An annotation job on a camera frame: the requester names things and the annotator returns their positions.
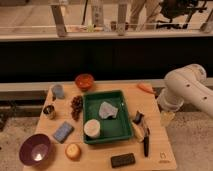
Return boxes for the black handled brush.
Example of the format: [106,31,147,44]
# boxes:
[132,120,150,157]

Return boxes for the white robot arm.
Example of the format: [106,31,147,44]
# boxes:
[157,64,213,119]

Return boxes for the light blue cup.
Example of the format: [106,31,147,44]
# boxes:
[51,84,64,99]

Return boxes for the orange carrot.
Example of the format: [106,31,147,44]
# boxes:
[137,83,155,94]

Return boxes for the green plastic tray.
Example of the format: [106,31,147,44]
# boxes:
[83,90,133,145]

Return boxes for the grey crumpled cloth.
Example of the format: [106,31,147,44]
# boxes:
[99,102,118,119]

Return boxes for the black rectangular block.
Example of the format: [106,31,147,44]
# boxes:
[111,153,135,168]

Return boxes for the bunch of dark grapes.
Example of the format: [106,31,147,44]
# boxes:
[71,96,83,121]

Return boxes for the orange bowl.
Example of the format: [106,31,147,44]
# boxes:
[75,74,94,90]

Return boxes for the round yellow pastry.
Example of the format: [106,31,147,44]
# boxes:
[65,143,81,160]

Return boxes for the blue sponge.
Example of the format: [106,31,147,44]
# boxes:
[53,122,74,143]

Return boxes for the small metal can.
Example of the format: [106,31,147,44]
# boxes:
[43,105,56,119]

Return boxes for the purple bowl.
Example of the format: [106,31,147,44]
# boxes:
[19,134,52,166]

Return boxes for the person legs in background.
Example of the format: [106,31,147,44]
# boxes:
[129,0,163,30]

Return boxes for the black office chair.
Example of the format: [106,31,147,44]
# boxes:
[156,0,207,29]

